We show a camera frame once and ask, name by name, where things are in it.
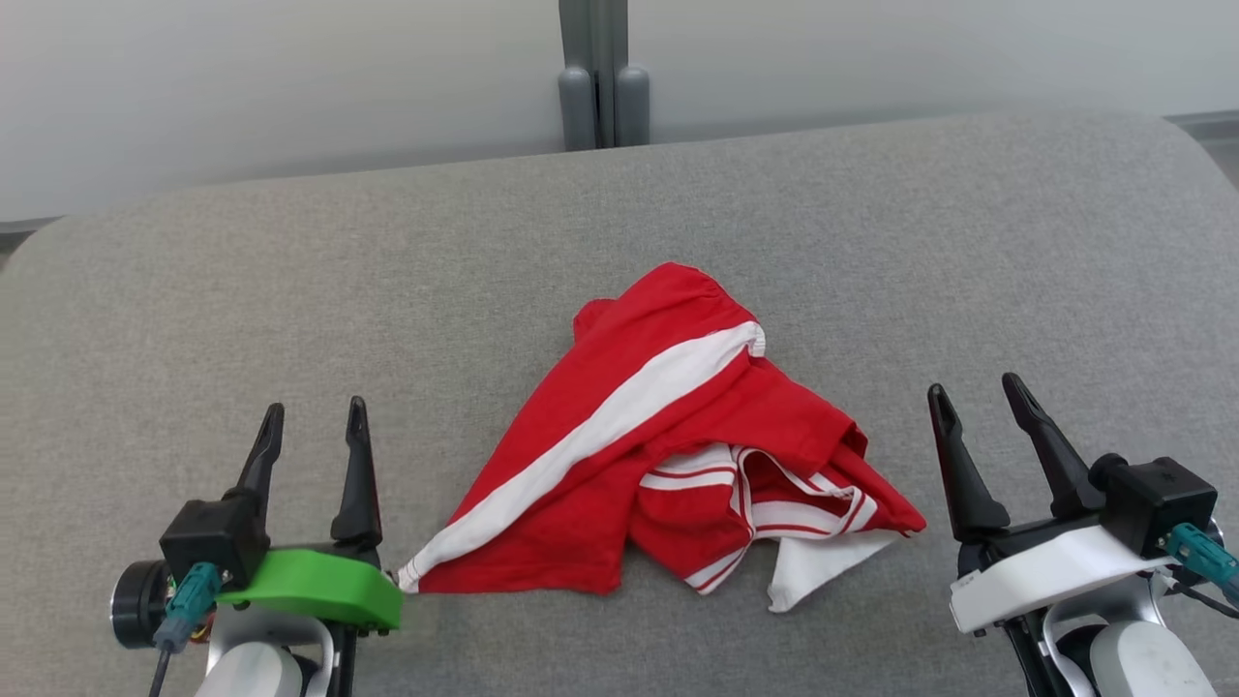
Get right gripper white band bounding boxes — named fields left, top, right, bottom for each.
left=926, top=372, right=1178, bottom=638

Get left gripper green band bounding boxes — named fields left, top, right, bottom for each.
left=216, top=395, right=404, bottom=637

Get red basketball jersey white sleeves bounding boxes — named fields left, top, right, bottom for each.
left=629, top=440, right=928, bottom=615

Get red shorts wide white stripe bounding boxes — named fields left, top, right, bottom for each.
left=396, top=261, right=869, bottom=595

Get left cable teal connector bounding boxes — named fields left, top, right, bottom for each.
left=147, top=561, right=225, bottom=697

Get grey metal partition post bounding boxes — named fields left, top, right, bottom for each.
left=558, top=0, right=651, bottom=152

